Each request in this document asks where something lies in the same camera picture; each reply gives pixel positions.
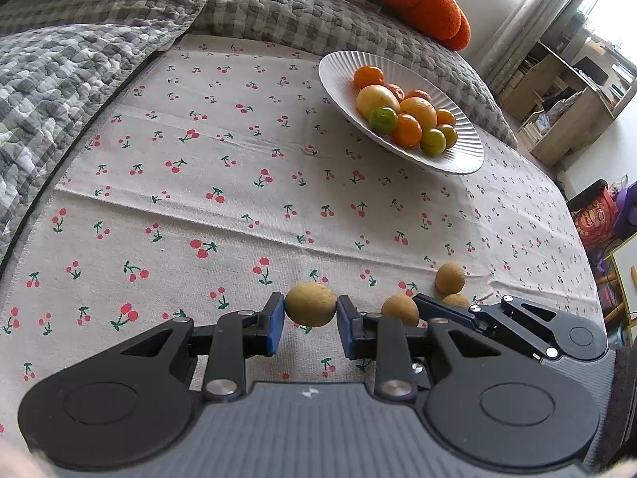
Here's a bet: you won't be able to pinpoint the white ribbed plate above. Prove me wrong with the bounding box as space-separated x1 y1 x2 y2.
318 51 485 175

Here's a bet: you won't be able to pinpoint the grey checked quilt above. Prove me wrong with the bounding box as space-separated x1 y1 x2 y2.
1 0 516 247

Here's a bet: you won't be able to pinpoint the yellow-orange cherry tomato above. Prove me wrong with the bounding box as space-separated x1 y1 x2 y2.
437 123 458 149

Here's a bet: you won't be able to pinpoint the small orange tomato back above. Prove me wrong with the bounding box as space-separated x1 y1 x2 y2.
353 65 385 90

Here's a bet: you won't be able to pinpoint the red printed bag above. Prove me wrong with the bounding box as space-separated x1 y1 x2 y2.
567 179 619 255

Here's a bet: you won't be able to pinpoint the grey curtain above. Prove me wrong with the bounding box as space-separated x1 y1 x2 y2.
476 0 572 95

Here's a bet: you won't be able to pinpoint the large pale yellow fruit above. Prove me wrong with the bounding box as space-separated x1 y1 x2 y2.
356 84 401 120

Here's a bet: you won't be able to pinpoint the purple toy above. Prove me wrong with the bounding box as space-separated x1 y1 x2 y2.
613 182 637 239

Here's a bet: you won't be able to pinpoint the mandarin orange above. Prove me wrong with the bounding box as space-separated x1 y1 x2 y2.
384 83 405 102
405 88 432 102

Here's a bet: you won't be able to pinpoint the wooden shelf desk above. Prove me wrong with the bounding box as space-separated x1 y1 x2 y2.
499 18 636 167

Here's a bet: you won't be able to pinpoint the large orange-yellow fruit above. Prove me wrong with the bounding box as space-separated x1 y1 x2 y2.
399 98 437 129

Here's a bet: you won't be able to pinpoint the orange cherry tomato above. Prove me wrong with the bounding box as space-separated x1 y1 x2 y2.
436 108 457 127
391 114 422 149

